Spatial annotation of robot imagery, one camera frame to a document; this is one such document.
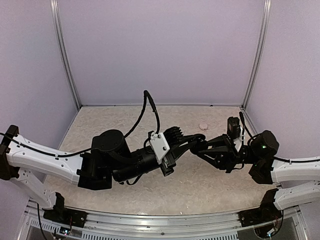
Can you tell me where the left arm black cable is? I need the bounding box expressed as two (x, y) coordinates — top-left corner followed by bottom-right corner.
(0, 89), (162, 186)

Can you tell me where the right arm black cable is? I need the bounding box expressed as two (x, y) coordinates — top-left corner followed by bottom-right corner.
(238, 111), (320, 163)

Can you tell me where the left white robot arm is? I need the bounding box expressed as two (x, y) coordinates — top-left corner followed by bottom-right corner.
(0, 125), (206, 191)

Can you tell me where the left aluminium corner post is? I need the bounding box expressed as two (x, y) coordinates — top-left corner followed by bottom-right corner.
(49, 0), (82, 111)

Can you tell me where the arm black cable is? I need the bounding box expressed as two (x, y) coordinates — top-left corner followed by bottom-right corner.
(0, 89), (162, 186)
(238, 111), (320, 163)

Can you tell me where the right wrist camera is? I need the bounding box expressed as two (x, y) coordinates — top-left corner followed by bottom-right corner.
(227, 115), (245, 151)

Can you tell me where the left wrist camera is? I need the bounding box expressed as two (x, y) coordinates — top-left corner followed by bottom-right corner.
(147, 126), (184, 165)

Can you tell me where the right aluminium corner post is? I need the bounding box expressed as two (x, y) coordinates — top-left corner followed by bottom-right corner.
(241, 0), (272, 111)

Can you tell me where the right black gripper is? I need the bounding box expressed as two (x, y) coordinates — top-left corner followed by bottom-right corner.
(195, 134), (260, 174)

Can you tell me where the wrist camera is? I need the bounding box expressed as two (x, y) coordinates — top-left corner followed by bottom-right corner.
(147, 126), (184, 165)
(227, 115), (245, 151)

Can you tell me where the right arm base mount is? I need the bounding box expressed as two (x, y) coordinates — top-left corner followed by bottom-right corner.
(238, 207), (283, 227)

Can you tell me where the pink earbud charging case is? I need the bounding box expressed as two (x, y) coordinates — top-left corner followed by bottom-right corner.
(198, 122), (208, 131)

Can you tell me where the aluminium corner post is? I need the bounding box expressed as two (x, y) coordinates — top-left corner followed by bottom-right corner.
(49, 0), (82, 111)
(241, 0), (272, 111)

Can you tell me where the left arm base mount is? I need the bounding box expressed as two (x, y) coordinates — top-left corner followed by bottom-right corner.
(43, 207), (88, 228)

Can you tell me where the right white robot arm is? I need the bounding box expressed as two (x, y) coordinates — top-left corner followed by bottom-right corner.
(191, 130), (320, 222)

